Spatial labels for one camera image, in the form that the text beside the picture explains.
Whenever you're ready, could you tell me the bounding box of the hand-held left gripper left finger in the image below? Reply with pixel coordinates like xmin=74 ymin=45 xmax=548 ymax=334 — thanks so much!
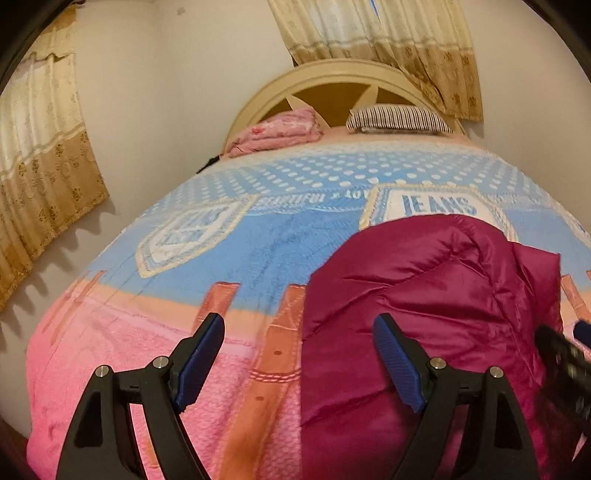
xmin=56 ymin=313 xmax=225 ymax=480

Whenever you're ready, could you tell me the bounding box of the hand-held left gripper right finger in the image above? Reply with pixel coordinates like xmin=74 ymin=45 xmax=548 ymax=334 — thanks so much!
xmin=373 ymin=314 xmax=541 ymax=480

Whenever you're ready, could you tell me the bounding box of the magenta down jacket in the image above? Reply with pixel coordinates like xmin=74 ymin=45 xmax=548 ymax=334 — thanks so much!
xmin=299 ymin=213 xmax=583 ymax=480

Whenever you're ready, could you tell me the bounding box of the printed pink and blue blanket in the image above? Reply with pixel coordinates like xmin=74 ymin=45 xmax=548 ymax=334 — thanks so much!
xmin=25 ymin=134 xmax=591 ymax=480

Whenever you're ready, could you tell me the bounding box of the pink bed sheet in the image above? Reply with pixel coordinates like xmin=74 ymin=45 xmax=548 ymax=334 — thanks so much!
xmin=321 ymin=128 xmax=483 ymax=147

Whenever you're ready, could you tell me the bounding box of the folded pink floral quilt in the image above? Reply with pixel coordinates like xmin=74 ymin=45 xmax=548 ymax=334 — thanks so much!
xmin=225 ymin=108 xmax=325 ymax=158

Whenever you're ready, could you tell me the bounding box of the striped pillow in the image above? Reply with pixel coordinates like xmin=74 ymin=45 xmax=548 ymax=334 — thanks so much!
xmin=346 ymin=104 xmax=454 ymax=136

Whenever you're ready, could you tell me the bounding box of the beige floral curtain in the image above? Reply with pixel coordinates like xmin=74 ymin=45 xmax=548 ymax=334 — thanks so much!
xmin=267 ymin=0 xmax=484 ymax=123
xmin=0 ymin=6 xmax=110 ymax=312

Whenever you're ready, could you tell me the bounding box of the cream wooden headboard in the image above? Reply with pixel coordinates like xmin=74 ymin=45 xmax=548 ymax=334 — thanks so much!
xmin=224 ymin=58 xmax=467 ymax=153

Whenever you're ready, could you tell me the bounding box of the dark wooden bed frame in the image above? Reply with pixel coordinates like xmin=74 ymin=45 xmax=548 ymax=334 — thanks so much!
xmin=0 ymin=415 xmax=31 ymax=480

